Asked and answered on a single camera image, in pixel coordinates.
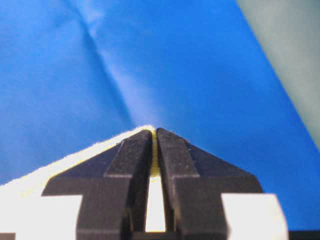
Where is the blue table cloth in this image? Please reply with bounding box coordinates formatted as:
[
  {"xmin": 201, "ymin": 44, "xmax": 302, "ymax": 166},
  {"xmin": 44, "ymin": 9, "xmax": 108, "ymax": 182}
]
[{"xmin": 0, "ymin": 0, "xmax": 320, "ymax": 231}]

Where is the green backdrop board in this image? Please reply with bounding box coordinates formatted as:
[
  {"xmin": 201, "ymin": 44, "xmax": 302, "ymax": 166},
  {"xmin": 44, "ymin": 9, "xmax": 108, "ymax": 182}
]
[{"xmin": 237, "ymin": 0, "xmax": 320, "ymax": 146}]

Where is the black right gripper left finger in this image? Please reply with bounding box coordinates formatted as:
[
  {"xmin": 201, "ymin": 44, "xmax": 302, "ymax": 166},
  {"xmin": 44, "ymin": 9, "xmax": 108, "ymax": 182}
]
[{"xmin": 42, "ymin": 130, "xmax": 152, "ymax": 240}]

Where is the yellow towel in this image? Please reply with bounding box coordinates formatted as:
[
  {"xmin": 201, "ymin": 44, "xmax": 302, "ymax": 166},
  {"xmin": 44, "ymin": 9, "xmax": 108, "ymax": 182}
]
[{"xmin": 0, "ymin": 125, "xmax": 162, "ymax": 240}]

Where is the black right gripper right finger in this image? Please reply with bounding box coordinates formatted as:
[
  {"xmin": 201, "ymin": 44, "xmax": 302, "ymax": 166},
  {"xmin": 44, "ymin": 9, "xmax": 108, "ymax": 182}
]
[{"xmin": 156, "ymin": 127, "xmax": 290, "ymax": 240}]

